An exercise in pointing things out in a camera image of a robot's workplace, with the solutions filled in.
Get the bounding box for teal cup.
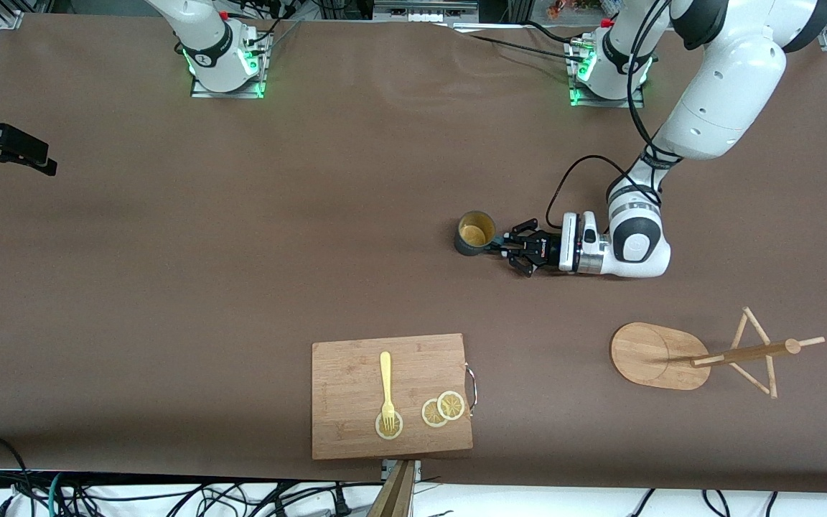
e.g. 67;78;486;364
454;210;508;257

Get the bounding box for wooden cup rack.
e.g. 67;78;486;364
609;307;826;400

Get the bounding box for lemon slice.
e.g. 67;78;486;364
421;399;450;429
436;391;466;421
375;409;404;440

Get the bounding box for yellow fork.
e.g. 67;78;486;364
380;350;397;434

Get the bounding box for wooden cutting board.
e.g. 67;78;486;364
311;332;478;461

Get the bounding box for brown table cover cloth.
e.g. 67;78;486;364
0;14;827;496

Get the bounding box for wooden slat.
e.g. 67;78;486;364
367;460;416;517

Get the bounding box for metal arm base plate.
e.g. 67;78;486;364
190;75;266;100
569;88;646;109

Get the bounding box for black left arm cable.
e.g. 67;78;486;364
545;0;676;232

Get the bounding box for metal bracket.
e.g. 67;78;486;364
381;460;423;483

